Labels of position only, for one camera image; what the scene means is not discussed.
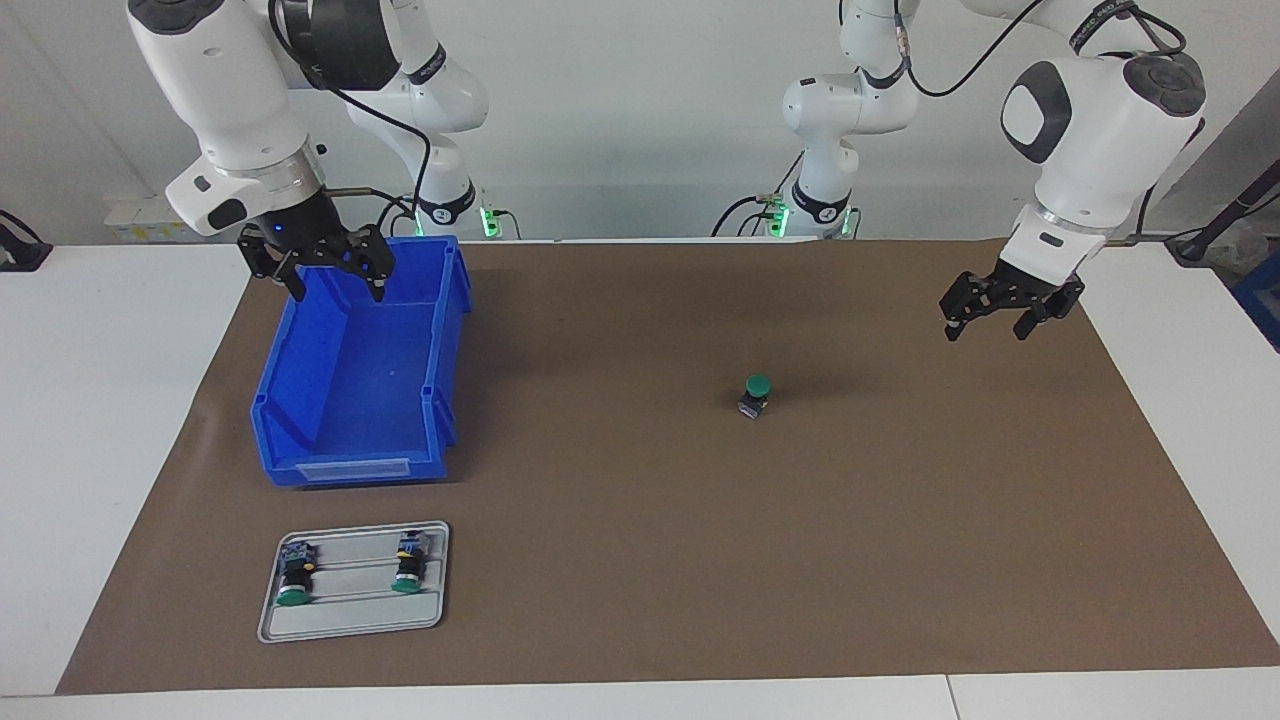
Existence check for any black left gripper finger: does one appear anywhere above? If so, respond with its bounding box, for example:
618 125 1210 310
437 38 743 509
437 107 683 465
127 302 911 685
942 272 999 342
1015 282 1086 341

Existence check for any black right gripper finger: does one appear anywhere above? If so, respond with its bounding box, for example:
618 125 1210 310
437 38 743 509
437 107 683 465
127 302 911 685
342 226 395 303
238 228 306 303

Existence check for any blue plastic storage bin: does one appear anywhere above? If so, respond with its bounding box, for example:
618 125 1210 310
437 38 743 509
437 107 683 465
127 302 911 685
250 235 473 489

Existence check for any black stand pole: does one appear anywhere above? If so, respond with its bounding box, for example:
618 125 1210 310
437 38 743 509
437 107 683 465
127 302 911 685
1165 160 1280 266

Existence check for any blue crate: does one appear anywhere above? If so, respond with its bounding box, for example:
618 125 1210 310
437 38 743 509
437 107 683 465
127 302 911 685
1232 250 1280 353

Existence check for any black clamp base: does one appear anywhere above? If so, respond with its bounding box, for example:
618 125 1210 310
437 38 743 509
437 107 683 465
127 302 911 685
0 210 53 273

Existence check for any grey metal tray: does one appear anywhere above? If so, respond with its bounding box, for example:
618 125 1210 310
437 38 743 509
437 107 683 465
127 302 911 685
258 520 451 644

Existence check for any brown table mat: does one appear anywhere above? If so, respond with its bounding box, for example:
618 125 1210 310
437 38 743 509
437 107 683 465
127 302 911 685
55 238 1280 696

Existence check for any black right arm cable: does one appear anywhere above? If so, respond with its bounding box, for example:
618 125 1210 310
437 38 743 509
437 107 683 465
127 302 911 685
268 0 433 238

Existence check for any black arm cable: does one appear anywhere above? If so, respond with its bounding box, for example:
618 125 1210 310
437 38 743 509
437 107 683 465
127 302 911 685
893 0 1206 241
268 0 433 238

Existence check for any white wall socket box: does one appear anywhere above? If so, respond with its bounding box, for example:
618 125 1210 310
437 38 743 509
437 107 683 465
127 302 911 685
103 193 216 244

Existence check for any black base power cable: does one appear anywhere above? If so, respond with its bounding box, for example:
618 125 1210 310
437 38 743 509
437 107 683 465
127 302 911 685
710 148 807 239

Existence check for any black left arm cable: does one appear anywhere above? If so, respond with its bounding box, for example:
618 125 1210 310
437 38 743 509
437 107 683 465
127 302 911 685
893 0 1206 241

